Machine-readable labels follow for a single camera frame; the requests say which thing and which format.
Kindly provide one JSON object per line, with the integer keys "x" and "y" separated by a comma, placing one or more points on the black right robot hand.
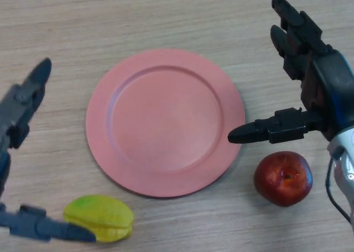
{"x": 332, "y": 78}

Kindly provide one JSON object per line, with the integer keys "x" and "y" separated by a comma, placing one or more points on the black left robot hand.
{"x": 16, "y": 108}

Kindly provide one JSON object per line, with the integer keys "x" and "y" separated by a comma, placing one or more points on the yellow green starfruit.
{"x": 99, "y": 210}

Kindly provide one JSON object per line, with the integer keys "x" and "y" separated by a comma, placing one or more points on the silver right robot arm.
{"x": 345, "y": 163}

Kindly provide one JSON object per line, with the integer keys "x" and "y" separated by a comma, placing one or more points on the pink round plate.
{"x": 166, "y": 125}

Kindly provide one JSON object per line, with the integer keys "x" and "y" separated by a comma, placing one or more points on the red apple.
{"x": 282, "y": 178}

